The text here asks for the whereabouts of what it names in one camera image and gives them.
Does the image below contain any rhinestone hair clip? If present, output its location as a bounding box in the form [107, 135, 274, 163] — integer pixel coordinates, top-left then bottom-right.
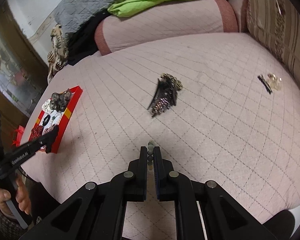
[147, 79, 177, 118]

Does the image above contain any leopard print cloth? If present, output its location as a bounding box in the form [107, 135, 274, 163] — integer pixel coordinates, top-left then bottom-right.
[47, 24, 69, 84]

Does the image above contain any red gift bag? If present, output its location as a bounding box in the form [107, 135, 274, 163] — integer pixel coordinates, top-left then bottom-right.
[11, 125, 25, 147]

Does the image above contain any clear crystal hair clip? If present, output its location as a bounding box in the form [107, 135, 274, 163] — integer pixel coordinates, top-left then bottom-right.
[266, 73, 282, 91]

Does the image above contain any grey organza scrunchie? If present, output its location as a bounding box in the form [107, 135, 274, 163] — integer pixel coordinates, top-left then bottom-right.
[50, 89, 72, 112]

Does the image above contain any black claw hair clip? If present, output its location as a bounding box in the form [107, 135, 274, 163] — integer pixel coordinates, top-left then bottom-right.
[158, 73, 183, 98]

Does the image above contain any wooden glass door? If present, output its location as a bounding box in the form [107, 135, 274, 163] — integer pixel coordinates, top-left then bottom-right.
[0, 2, 47, 152]

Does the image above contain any person's left hand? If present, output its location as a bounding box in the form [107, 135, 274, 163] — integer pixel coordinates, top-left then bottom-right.
[0, 174, 33, 217]

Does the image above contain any red tray with white base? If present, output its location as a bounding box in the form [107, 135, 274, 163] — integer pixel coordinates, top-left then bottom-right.
[33, 86, 83, 154]

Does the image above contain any pink quilted mattress cover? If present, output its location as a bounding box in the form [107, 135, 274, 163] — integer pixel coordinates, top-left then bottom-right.
[20, 32, 300, 240]

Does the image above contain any dark red dotted scrunchie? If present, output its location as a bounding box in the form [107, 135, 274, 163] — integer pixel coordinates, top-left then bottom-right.
[29, 125, 44, 141]

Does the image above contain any grey quilted blanket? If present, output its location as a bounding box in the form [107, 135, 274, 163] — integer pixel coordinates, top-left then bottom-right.
[53, 0, 114, 39]

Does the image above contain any white floral scrunchie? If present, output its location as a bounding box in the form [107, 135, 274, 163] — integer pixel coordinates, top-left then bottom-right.
[42, 99, 54, 114]

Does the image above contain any pink patterned scrunchie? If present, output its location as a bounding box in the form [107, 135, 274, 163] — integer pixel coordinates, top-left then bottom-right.
[42, 125, 55, 135]

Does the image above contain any beige striped cushion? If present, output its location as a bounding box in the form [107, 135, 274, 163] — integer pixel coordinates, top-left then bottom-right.
[247, 0, 300, 87]

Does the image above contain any pink bolster pillow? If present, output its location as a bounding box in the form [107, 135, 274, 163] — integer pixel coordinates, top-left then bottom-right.
[94, 0, 238, 55]

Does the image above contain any grey bead bracelet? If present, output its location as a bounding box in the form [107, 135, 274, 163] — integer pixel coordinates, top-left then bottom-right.
[147, 140, 156, 173]

